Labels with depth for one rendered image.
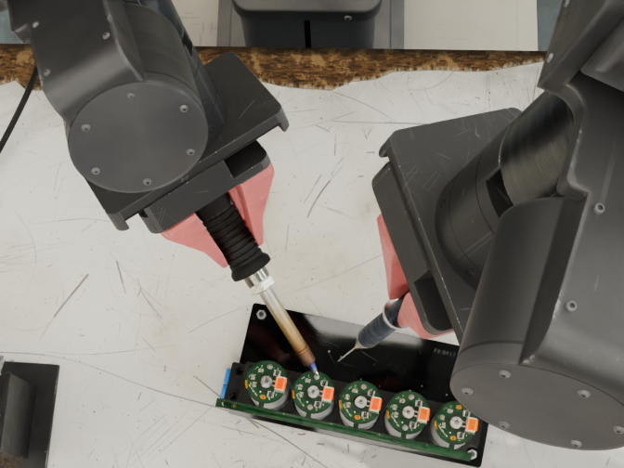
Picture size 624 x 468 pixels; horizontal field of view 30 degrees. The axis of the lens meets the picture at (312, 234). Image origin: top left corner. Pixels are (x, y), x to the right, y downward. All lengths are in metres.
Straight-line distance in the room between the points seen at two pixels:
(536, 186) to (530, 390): 0.08
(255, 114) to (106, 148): 0.13
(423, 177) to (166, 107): 0.11
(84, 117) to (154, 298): 0.32
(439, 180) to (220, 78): 0.19
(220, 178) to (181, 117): 0.12
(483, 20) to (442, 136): 0.90
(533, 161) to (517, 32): 0.99
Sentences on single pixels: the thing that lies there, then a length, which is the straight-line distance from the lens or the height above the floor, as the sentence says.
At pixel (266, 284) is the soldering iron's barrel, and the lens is 0.66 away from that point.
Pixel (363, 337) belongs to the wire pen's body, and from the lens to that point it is 0.59.
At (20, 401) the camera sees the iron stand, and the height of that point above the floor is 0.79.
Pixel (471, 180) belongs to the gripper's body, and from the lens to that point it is 0.43.
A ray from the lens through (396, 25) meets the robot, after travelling 1.32.
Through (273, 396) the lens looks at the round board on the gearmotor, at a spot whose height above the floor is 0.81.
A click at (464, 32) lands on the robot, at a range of 1.36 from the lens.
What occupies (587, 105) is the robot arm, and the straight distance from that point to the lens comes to 0.35.
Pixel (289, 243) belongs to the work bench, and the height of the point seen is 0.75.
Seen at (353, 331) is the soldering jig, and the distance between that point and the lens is 0.74.
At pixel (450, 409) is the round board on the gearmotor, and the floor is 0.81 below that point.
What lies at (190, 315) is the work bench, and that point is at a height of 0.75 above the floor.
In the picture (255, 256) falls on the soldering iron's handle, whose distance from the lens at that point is 0.66.
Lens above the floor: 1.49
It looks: 75 degrees down
